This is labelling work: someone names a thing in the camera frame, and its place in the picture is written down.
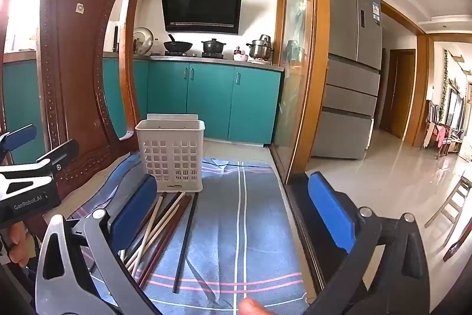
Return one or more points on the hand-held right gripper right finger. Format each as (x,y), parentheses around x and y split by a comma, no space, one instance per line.
(330,211)

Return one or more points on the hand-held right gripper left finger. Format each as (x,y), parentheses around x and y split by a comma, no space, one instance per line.
(134,211)

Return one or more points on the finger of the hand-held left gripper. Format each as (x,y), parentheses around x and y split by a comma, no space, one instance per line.
(20,138)
(62,152)

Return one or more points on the dark brown chopstick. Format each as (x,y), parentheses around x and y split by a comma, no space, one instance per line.
(165,200)
(166,245)

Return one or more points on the black chopstick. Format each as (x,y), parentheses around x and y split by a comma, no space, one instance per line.
(186,241)

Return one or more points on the white plastic utensil basket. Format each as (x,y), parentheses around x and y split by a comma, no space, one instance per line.
(169,138)

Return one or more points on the person's left hand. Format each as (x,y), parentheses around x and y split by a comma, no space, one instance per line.
(20,245)

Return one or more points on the person's right hand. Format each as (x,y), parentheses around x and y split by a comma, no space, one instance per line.
(254,308)

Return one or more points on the blue striped cloth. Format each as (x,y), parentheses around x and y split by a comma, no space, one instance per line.
(239,226)

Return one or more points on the carved wooden chair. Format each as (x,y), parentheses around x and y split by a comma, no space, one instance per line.
(73,60)

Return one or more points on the wooden stool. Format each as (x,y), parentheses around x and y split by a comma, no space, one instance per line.
(451,200)

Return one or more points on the grey refrigerator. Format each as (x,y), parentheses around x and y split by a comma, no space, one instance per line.
(350,79)

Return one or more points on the clothes rack with clothes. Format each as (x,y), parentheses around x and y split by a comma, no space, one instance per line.
(440,132)

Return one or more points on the teal lower cabinets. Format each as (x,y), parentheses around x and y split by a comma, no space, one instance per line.
(210,97)

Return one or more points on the brown wooden door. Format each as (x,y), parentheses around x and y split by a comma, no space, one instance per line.
(400,93)

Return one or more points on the round pot lid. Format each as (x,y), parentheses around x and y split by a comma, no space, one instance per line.
(143,40)

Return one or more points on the glass sliding door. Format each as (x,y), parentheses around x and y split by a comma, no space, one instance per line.
(298,60)

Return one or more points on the black gas stove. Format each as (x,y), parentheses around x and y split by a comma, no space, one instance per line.
(184,54)

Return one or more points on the black wok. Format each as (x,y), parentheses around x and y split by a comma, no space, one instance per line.
(179,45)

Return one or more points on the grey kitchen countertop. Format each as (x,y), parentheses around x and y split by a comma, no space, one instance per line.
(221,60)

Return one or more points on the stainless steel pot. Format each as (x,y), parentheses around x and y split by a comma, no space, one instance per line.
(260,49)

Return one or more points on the green vine garland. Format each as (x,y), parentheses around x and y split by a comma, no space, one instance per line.
(451,82)

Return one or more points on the small white bowl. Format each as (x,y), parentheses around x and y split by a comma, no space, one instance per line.
(240,57)

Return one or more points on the black casserole pot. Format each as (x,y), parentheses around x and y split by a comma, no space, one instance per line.
(213,47)

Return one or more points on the black range hood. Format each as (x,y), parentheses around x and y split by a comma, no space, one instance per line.
(201,8)

